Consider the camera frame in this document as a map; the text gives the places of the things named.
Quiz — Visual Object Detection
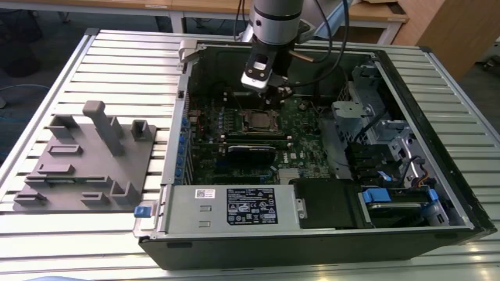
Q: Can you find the metal socket cover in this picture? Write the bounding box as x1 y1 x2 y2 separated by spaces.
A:
244 109 283 135

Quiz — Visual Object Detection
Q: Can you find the silver CPU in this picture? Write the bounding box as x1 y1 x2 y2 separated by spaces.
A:
249 112 276 130

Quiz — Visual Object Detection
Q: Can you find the CPU socket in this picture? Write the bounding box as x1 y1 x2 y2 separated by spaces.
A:
240 108 285 136

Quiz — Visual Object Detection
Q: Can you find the green motherboard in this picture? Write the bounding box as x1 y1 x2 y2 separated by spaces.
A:
185 90 341 186

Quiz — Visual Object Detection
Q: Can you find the black graphics card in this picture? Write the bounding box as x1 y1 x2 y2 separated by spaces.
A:
225 143 276 167

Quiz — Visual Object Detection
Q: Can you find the metal drive cage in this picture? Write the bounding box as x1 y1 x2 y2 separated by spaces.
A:
331 63 437 190

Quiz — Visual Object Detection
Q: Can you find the silver finned heatsink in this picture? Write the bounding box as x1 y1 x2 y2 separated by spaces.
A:
277 168 301 180

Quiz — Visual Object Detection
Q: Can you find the wooden cabinet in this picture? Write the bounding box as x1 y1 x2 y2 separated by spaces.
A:
393 0 500 85

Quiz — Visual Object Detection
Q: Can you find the blue disk carrier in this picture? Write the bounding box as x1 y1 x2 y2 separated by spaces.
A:
361 188 439 204

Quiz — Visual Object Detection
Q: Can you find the silver power supply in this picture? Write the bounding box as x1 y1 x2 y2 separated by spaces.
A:
157 184 308 235

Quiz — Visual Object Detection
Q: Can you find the grey parts rack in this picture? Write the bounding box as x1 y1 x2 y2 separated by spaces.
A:
12 100 157 212

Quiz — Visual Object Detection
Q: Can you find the blue case latch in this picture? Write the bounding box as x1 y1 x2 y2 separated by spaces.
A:
133 205 153 220

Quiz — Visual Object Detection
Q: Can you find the black PC case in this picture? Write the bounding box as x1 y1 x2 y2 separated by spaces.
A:
132 39 497 272

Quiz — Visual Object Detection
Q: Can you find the dark office chair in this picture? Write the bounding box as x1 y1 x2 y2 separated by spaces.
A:
0 11 44 78

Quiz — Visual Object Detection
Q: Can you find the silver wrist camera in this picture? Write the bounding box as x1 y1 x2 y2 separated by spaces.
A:
240 53 273 92

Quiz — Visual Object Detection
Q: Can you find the black looped cable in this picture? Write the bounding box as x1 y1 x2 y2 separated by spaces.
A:
317 62 349 98

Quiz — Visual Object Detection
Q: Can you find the black camera cable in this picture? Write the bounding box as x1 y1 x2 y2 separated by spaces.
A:
287 0 351 88

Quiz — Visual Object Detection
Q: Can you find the silver metal bracket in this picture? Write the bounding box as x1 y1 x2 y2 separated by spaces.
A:
331 100 375 120

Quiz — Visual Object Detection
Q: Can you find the grey case handle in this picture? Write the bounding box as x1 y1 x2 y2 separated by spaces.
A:
176 39 201 64

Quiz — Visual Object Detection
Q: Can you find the wooden desk white frame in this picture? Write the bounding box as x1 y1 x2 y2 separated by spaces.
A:
167 0 411 44
0 0 184 33

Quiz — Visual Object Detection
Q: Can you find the black plastic bracket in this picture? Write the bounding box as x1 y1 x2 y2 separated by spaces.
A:
345 142 396 184

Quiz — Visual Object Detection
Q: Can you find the black disk wire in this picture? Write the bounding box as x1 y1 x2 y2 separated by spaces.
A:
401 156 435 188

